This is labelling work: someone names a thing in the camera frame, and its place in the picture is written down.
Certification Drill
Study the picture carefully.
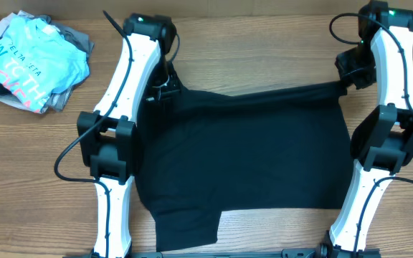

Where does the black t-shirt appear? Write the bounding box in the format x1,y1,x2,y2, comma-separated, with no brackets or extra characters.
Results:
135,81,353,252

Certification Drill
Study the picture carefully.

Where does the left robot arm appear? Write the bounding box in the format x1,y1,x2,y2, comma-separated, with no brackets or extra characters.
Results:
77,14,181,257

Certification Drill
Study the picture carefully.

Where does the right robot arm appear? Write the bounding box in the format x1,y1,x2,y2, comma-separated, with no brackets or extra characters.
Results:
311,1,413,257

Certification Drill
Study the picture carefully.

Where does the grey folded garment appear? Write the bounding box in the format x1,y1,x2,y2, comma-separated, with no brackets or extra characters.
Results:
0,14,95,113

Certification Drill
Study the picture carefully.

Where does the light blue printed t-shirt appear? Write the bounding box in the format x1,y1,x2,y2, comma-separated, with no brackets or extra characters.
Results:
0,16,90,113

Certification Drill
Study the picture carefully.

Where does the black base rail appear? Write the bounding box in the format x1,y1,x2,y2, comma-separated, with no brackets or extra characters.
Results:
62,247,382,258

